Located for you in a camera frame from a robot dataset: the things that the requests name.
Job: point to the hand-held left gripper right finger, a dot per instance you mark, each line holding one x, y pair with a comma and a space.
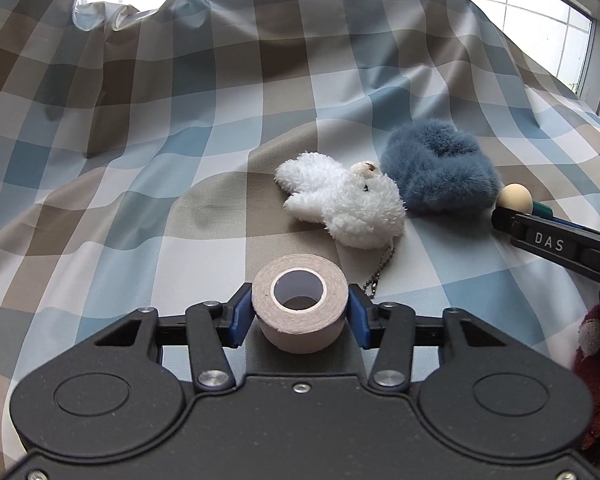
358, 320

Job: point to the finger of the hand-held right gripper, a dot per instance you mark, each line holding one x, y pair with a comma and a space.
545, 242
580, 226

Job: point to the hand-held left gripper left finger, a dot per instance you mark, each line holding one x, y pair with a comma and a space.
237, 317

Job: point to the wooden mushroom with teal stem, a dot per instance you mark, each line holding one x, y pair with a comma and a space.
514, 199

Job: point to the beige tape roll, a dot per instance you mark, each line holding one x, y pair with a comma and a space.
300, 332

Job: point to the blue fluffy scrunchie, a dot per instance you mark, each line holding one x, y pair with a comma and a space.
440, 180

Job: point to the dark red fuzzy cloth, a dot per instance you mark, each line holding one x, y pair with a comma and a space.
597, 375

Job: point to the checked blanket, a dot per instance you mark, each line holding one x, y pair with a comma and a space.
180, 135

